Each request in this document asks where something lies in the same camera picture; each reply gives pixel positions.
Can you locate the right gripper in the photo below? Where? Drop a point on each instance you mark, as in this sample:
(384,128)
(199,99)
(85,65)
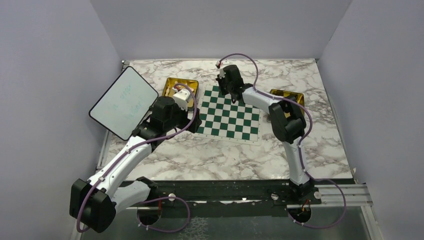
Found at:
(219,81)

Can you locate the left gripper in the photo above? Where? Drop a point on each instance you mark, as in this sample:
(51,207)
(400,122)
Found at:
(196,123)

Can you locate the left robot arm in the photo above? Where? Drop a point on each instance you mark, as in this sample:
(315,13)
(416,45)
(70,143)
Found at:
(95,202)

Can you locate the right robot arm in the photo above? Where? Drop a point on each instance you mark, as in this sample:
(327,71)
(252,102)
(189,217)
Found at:
(287,122)

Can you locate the gold tin with light pieces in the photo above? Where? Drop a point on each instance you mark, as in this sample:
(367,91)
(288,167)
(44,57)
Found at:
(173,85)

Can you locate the green white chess board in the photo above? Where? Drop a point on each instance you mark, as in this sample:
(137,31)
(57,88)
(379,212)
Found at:
(224,120)

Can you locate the gold tin with dark pieces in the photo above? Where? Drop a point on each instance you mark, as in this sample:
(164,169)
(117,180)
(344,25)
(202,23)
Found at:
(294,96)

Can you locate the small whiteboard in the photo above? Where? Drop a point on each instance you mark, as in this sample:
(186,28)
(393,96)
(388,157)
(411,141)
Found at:
(125,103)

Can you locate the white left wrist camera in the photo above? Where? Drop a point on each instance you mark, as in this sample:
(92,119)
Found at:
(182,97)

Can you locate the black mounting rail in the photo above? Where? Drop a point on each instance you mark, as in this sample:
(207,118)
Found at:
(226,198)

